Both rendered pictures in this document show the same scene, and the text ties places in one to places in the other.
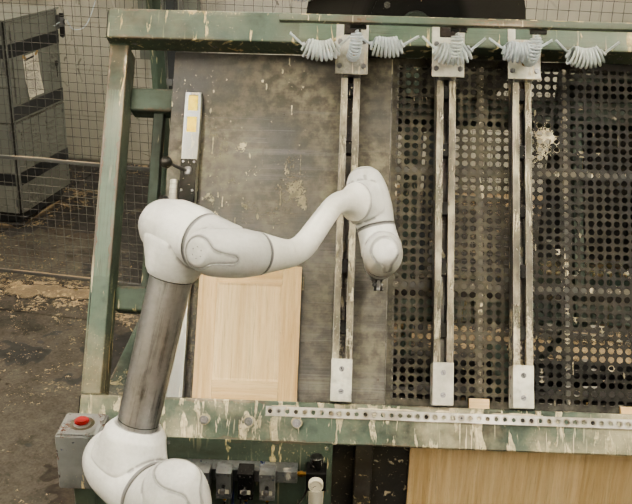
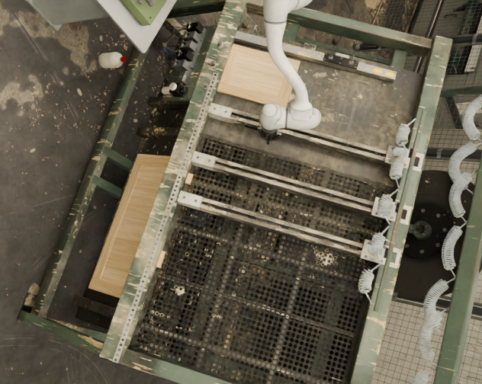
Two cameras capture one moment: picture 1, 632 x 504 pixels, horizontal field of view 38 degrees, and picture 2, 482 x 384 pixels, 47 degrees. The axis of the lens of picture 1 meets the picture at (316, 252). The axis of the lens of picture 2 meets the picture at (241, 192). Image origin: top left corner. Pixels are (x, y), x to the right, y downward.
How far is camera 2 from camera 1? 1.34 m
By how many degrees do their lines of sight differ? 21
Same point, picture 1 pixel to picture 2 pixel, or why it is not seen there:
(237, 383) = (233, 65)
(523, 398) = (184, 196)
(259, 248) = (274, 13)
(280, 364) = (237, 87)
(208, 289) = not seen: hidden behind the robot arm
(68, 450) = not seen: outside the picture
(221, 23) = (432, 93)
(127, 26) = (439, 46)
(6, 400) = not seen: hidden behind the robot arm
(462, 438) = (173, 162)
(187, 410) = (226, 38)
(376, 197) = (300, 115)
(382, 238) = (276, 110)
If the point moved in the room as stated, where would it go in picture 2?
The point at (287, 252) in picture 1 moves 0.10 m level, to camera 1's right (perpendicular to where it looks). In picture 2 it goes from (272, 36) to (266, 56)
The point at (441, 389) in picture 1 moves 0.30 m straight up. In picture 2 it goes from (200, 157) to (244, 161)
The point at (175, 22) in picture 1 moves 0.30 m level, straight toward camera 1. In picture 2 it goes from (437, 70) to (419, 48)
